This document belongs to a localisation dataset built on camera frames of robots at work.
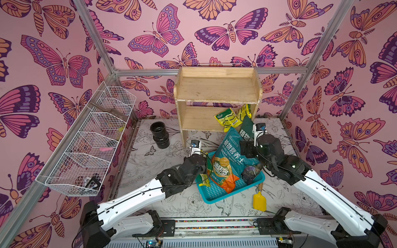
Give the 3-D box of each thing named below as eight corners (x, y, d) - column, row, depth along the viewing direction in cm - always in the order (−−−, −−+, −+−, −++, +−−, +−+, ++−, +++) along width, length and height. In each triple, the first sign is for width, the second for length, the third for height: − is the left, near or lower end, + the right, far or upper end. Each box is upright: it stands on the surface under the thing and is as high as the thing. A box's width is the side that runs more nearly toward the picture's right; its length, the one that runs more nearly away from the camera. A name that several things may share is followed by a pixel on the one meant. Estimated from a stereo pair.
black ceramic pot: (155, 149, 105) (148, 133, 92) (158, 138, 111) (151, 121, 98) (168, 149, 105) (163, 132, 92) (170, 138, 111) (166, 121, 97)
